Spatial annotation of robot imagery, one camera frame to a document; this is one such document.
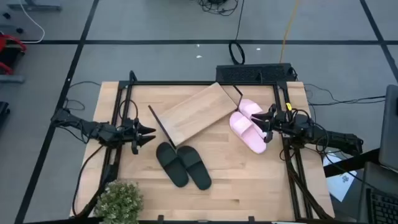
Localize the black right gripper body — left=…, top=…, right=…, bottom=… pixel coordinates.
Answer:
left=264, top=103, right=292, bottom=144

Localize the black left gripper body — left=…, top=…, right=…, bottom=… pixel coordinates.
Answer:
left=122, top=117, right=141, bottom=156

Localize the pink slide sandal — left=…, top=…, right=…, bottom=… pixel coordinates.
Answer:
left=229, top=111, right=267, bottom=155
left=237, top=98, right=265, bottom=121

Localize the black slide sandal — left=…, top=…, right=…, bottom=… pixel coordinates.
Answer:
left=155, top=141, right=190, bottom=189
left=176, top=145, right=213, bottom=191

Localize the black perforated metal box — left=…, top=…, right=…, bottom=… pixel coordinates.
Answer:
left=215, top=62, right=295, bottom=84

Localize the green artificial plant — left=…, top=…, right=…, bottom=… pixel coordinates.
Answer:
left=93, top=179, right=145, bottom=224

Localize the black metal beam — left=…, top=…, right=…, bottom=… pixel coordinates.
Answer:
left=323, top=147, right=382, bottom=178

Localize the white paper sheet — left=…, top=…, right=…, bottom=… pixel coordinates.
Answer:
left=322, top=151, right=358, bottom=203

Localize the grey computer monitor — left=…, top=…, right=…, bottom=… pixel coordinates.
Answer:
left=378, top=84, right=398, bottom=174

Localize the dark laptop keyboard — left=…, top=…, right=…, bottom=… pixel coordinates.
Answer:
left=356, top=161, right=398, bottom=224

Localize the grey metal desk foot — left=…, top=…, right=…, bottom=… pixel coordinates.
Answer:
left=0, top=74, right=25, bottom=84
left=6, top=0, right=62, bottom=12

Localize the red chair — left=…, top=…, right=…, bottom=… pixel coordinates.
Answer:
left=0, top=30, right=28, bottom=76

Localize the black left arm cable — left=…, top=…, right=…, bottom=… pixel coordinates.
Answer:
left=118, top=98, right=139, bottom=121

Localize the black metal table frame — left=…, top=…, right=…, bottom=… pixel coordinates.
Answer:
left=101, top=70, right=335, bottom=224

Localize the wooden shelf with black frame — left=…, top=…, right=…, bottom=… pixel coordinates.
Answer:
left=147, top=82, right=246, bottom=150

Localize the thin black floor cable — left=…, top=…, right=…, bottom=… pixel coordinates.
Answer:
left=303, top=83, right=386, bottom=107

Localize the thick black coiled cable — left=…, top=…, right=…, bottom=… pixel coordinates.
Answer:
left=228, top=0, right=246, bottom=66

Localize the yellow cable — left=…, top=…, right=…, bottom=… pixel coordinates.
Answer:
left=279, top=0, right=300, bottom=64

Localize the black cable tangle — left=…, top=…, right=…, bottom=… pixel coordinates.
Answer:
left=197, top=0, right=240, bottom=17

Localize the white cable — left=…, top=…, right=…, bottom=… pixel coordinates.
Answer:
left=18, top=0, right=46, bottom=44

